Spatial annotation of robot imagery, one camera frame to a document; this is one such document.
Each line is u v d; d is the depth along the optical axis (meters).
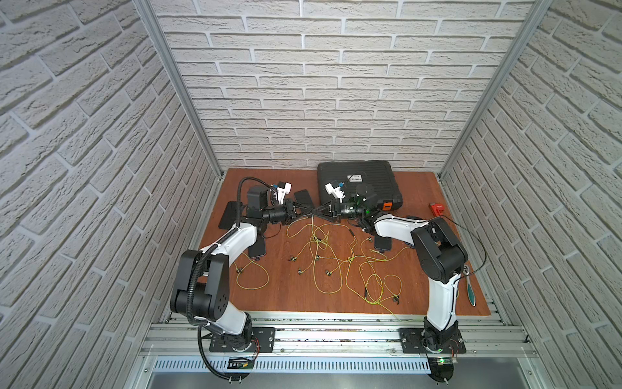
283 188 0.81
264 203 0.71
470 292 0.83
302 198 1.11
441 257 0.53
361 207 0.76
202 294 0.44
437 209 1.06
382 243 0.95
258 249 0.93
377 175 1.14
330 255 0.91
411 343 0.74
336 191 0.83
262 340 0.73
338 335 1.10
